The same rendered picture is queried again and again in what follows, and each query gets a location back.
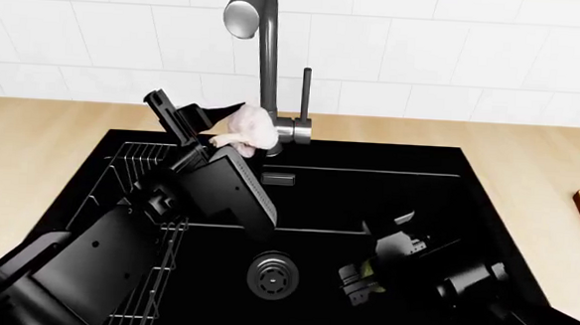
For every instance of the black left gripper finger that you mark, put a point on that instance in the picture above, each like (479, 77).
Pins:
(200, 118)

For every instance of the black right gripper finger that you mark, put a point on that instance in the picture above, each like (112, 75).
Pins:
(404, 217)
(355, 291)

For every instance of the green yellow vegetable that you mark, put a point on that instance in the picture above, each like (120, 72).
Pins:
(368, 268)

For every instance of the black kitchen sink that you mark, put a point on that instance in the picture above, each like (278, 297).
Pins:
(327, 209)

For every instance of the black sink drain strainer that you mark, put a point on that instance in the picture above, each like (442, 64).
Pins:
(272, 275)

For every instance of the black sink overflow plate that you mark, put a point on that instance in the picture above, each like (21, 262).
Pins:
(278, 178)

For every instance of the dark grey kitchen faucet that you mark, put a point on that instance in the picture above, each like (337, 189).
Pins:
(268, 57)

